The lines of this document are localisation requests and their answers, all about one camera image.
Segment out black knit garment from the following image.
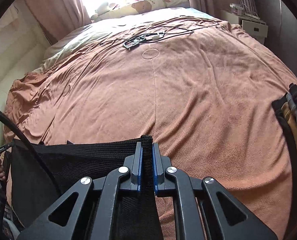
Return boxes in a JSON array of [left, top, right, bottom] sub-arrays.
[[10, 135, 163, 239]]

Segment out beige bed sheet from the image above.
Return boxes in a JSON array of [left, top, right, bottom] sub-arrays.
[[33, 7, 214, 74]]

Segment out black cables on bed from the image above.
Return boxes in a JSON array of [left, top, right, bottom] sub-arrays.
[[99, 15, 221, 51]]

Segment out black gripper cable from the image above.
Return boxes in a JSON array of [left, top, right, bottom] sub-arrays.
[[0, 103, 64, 196]]

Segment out cartoon bear pillow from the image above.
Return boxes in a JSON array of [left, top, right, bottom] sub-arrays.
[[91, 0, 190, 22]]

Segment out stack of folded clothes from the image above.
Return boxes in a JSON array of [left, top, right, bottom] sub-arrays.
[[272, 83, 297, 231]]

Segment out orange-brown fleece blanket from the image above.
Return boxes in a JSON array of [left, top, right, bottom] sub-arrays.
[[5, 16, 297, 239]]

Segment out pink curtain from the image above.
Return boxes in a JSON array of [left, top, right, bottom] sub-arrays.
[[24, 0, 91, 44]]

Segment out white bedside cabinet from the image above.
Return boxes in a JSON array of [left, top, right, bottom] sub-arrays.
[[221, 0, 268, 44]]

